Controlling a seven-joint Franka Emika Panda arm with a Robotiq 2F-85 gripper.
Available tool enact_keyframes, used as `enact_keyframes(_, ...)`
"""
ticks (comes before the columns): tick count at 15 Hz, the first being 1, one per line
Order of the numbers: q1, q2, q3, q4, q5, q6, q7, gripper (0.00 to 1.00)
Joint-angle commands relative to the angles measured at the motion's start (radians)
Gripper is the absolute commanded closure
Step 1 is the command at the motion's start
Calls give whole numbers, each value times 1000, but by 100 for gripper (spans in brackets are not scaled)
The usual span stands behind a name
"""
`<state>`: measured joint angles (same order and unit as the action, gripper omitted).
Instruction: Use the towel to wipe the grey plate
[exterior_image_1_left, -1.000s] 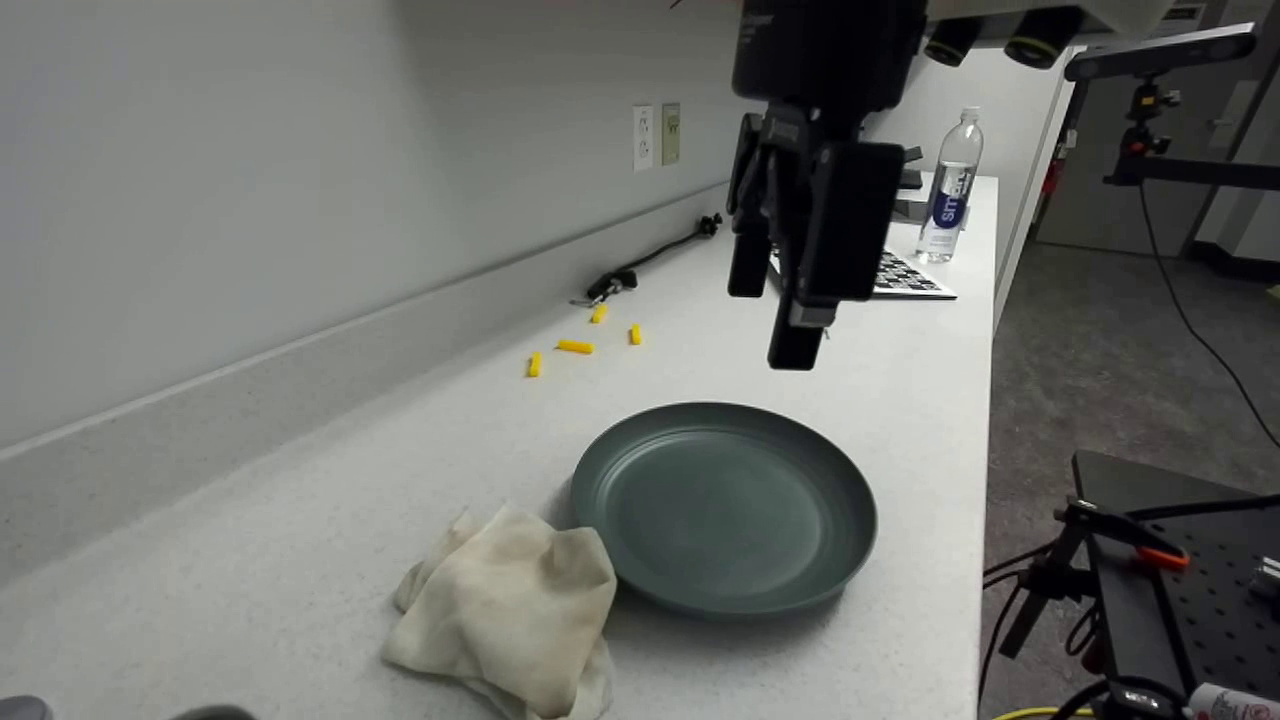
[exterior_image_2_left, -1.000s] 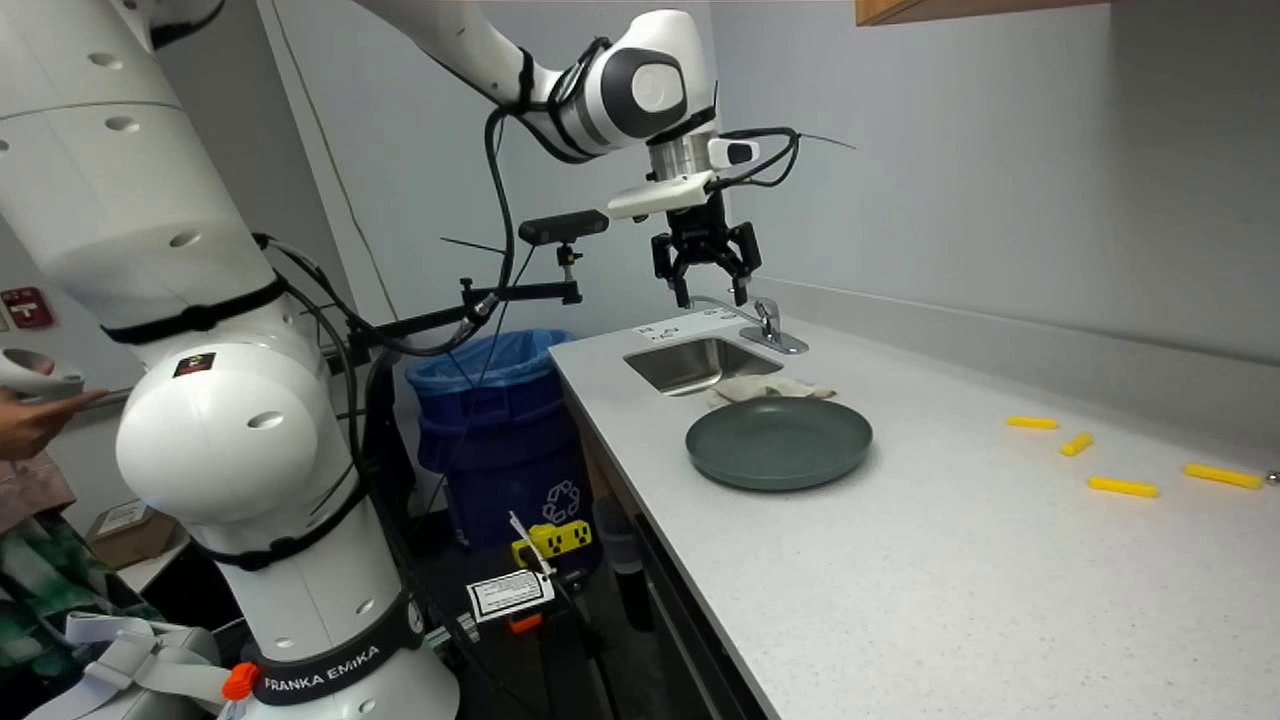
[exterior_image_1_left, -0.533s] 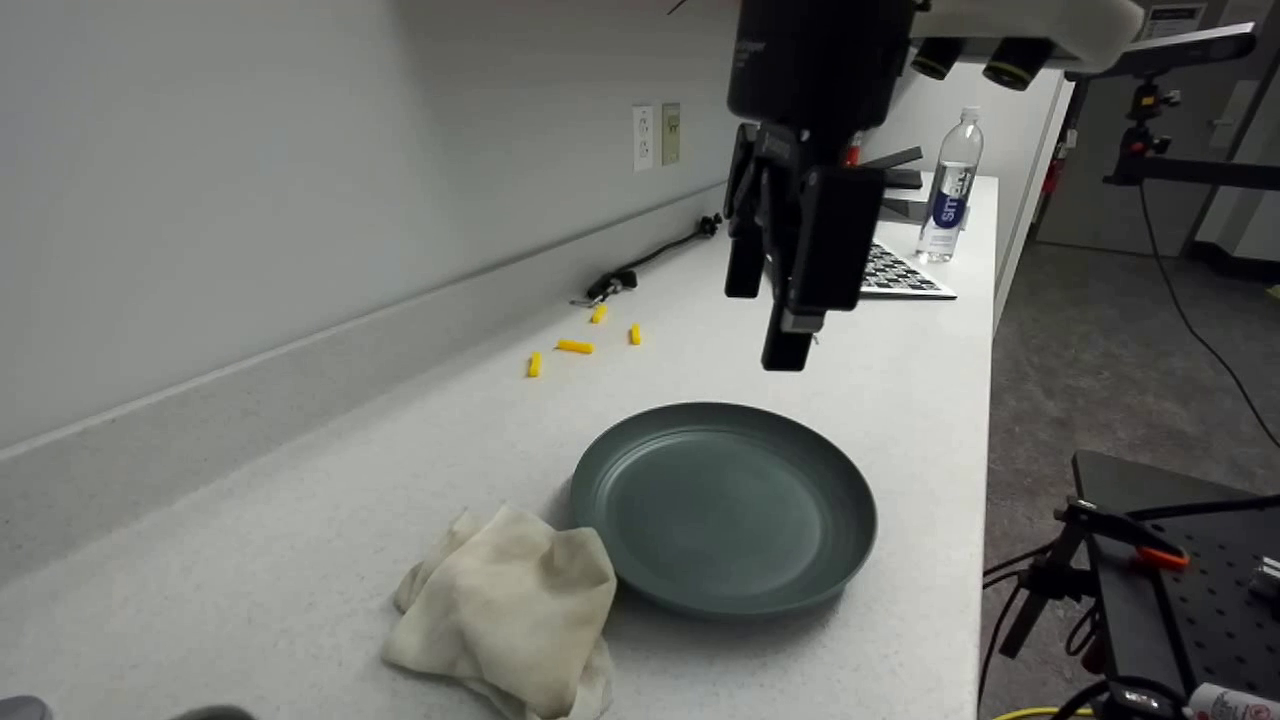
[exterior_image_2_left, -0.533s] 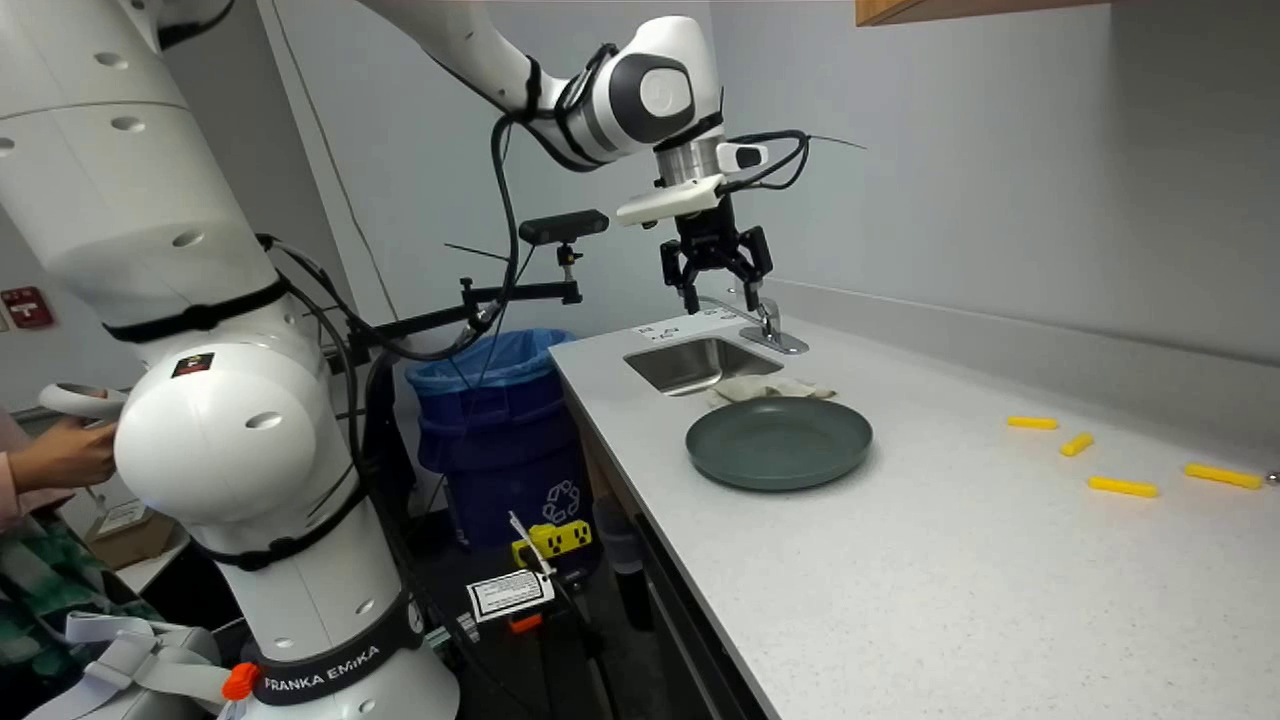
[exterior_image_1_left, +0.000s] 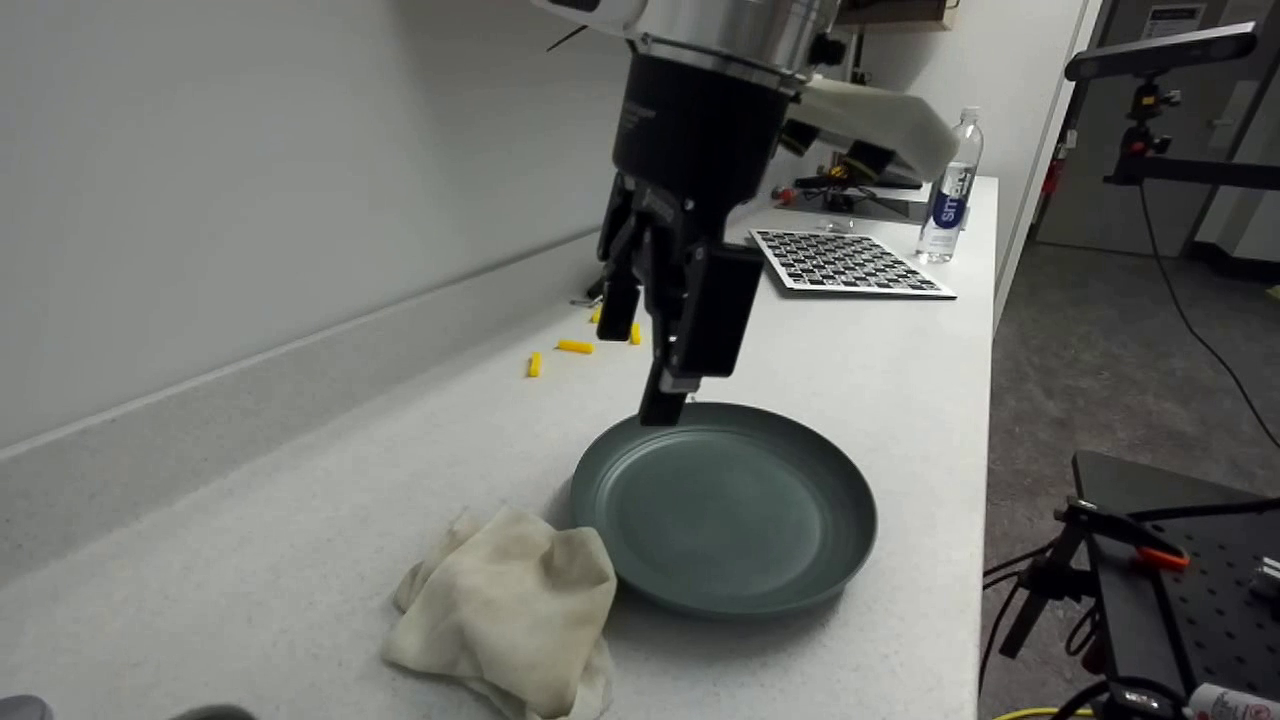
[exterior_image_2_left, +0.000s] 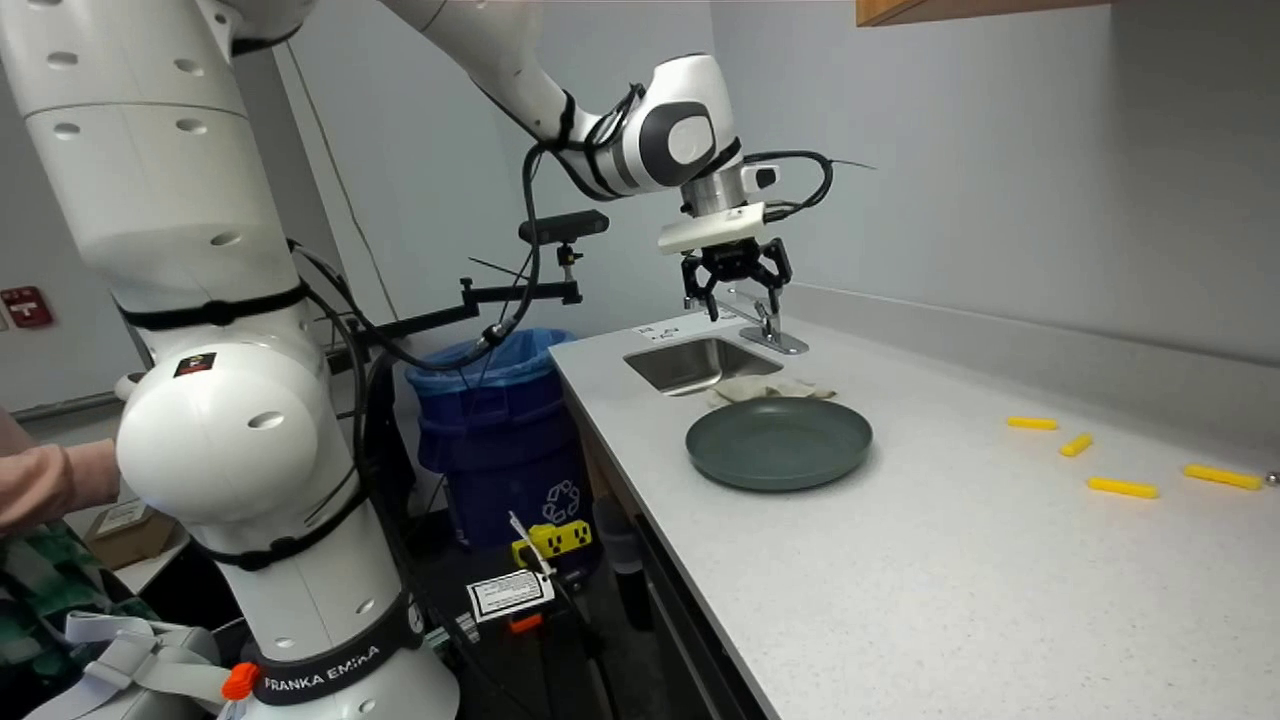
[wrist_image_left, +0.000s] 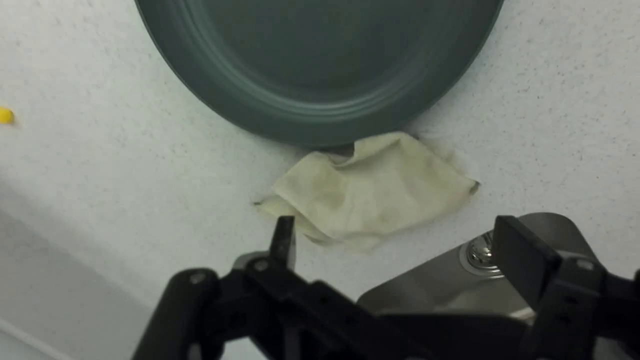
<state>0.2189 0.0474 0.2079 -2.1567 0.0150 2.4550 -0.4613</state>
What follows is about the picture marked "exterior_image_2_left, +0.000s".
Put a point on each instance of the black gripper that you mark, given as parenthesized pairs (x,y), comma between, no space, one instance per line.
(735,258)

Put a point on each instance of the pink sleeved person forearm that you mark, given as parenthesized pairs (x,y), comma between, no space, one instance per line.
(31,491)

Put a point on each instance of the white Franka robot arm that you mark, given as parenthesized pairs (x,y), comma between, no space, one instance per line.
(225,441)

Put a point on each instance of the grey round plate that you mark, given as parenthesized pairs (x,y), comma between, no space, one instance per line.
(781,444)

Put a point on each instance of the person hand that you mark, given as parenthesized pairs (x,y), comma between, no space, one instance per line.
(91,476)

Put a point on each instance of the chrome faucet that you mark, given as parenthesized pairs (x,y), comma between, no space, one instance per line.
(769,334)

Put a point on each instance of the small steel sink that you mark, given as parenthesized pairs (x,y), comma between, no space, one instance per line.
(700,363)

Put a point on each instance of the blue trash bin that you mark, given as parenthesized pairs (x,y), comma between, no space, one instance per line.
(501,441)

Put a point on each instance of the yellow black label tag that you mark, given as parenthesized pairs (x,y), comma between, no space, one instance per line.
(553,540)

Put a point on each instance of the white labelled box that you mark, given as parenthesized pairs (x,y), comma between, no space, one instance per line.
(511,595)

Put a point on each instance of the yellow plastic piece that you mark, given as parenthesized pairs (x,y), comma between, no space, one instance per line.
(1221,474)
(1123,491)

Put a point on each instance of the orange round button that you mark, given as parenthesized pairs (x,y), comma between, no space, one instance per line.
(238,682)

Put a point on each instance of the cardboard box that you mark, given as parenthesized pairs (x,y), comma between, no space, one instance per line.
(135,540)

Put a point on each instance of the green cloth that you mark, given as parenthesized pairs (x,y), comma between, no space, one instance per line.
(42,601)

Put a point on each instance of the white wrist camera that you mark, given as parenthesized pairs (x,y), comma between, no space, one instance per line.
(707,228)

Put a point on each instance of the black camera on stand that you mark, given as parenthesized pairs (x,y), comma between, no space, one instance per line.
(561,227)

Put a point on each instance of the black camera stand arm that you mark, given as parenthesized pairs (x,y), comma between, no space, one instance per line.
(443,312)

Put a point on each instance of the wooden frame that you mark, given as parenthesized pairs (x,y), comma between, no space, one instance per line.
(963,11)

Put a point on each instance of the red wall sign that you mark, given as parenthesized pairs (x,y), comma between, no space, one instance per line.
(24,310)

